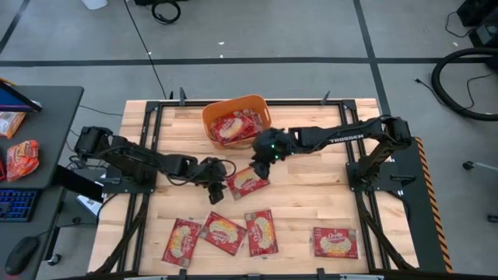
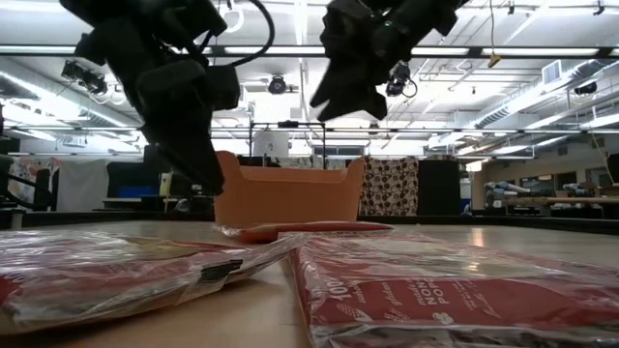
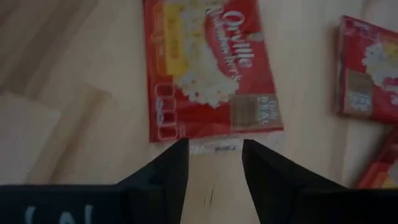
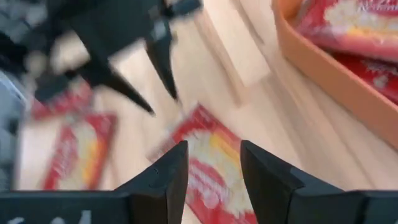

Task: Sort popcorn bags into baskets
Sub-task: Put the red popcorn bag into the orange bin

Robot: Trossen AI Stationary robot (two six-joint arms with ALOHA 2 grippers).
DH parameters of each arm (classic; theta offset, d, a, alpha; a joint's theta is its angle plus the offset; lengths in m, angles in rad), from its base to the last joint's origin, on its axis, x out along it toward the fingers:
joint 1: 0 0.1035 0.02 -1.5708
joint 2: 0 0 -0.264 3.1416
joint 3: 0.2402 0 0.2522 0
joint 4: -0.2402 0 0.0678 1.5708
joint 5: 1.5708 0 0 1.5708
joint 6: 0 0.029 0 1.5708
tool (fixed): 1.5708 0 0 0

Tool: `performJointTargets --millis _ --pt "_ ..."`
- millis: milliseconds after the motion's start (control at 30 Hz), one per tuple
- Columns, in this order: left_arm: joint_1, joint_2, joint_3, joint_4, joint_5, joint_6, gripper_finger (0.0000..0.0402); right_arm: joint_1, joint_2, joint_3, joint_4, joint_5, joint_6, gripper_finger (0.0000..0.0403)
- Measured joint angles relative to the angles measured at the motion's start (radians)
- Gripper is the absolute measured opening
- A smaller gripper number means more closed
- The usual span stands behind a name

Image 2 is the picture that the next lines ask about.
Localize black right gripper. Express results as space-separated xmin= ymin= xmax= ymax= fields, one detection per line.
xmin=309 ymin=0 xmax=413 ymax=123

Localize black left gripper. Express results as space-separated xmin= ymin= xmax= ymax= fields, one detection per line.
xmin=134 ymin=57 xmax=227 ymax=197

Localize white monitor back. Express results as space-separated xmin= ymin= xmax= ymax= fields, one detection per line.
xmin=252 ymin=130 xmax=291 ymax=159

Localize brown dotted curtain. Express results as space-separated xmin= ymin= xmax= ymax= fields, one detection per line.
xmin=360 ymin=157 xmax=420 ymax=218

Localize orange plastic basket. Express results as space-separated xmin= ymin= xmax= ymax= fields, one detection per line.
xmin=213 ymin=150 xmax=367 ymax=229

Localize white hanging sheet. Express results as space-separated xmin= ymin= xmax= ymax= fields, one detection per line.
xmin=55 ymin=159 xmax=110 ymax=214

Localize black partition panel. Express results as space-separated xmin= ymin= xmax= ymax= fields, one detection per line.
xmin=417 ymin=159 xmax=462 ymax=217

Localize black ceiling-mounted device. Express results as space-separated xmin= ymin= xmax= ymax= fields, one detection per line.
xmin=60 ymin=57 xmax=110 ymax=97

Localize black railing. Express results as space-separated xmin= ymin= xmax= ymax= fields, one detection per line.
xmin=0 ymin=154 xmax=55 ymax=215

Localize grey fabric rolls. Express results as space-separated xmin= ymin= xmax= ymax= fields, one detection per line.
xmin=483 ymin=180 xmax=533 ymax=200

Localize wooden workbench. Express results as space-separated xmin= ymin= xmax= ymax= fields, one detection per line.
xmin=502 ymin=194 xmax=619 ymax=208

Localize black ceiling speaker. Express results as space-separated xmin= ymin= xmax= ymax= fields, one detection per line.
xmin=573 ymin=80 xmax=599 ymax=97

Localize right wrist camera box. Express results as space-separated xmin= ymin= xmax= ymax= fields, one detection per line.
xmin=385 ymin=61 xmax=419 ymax=100

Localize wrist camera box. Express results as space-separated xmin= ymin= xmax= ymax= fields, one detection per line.
xmin=385 ymin=61 xmax=419 ymax=100
xmin=206 ymin=64 xmax=242 ymax=111

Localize black stand frame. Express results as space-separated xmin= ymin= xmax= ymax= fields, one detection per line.
xmin=248 ymin=120 xmax=328 ymax=170

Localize black overhead camera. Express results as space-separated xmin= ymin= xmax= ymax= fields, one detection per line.
xmin=267 ymin=74 xmax=289 ymax=97

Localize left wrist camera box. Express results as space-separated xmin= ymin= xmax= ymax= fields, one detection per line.
xmin=206 ymin=64 xmax=242 ymax=111

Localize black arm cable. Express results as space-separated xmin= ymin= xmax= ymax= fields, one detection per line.
xmin=197 ymin=0 xmax=277 ymax=69

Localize yellow hanging tag cord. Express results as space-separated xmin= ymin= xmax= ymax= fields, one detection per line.
xmin=486 ymin=0 xmax=503 ymax=70

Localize silver ventilation duct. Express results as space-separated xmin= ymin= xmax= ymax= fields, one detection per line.
xmin=473 ymin=58 xmax=619 ymax=131

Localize black table frame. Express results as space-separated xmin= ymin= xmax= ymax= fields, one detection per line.
xmin=0 ymin=209 xmax=619 ymax=237

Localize black overhead frame bar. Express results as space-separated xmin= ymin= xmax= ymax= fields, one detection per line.
xmin=0 ymin=43 xmax=619 ymax=58

